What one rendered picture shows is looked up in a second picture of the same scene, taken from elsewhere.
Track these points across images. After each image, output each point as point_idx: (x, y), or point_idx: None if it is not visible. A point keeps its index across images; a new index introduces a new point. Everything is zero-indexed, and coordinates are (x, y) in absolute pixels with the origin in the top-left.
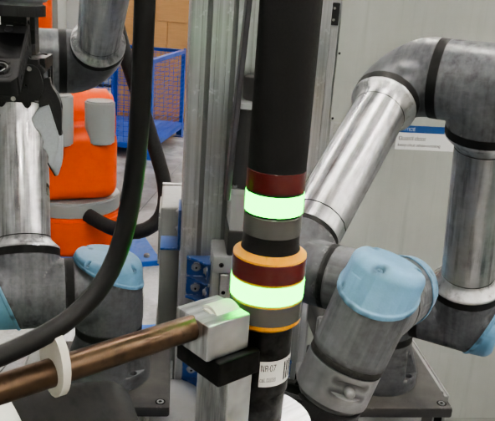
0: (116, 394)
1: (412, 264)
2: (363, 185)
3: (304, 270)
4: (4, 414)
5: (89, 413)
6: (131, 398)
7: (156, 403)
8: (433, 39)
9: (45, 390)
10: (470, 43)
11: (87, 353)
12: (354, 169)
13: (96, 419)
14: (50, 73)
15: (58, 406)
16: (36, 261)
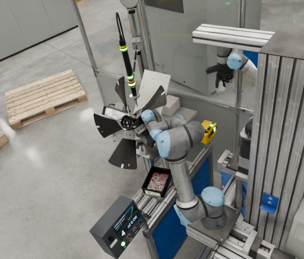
0: (164, 103)
1: (145, 117)
2: (175, 126)
3: (128, 82)
4: (163, 92)
5: (162, 100)
6: (233, 160)
7: (228, 164)
8: (186, 124)
9: (165, 95)
10: (176, 128)
11: (132, 74)
12: (176, 122)
13: (161, 101)
14: (225, 77)
15: (163, 97)
16: (251, 122)
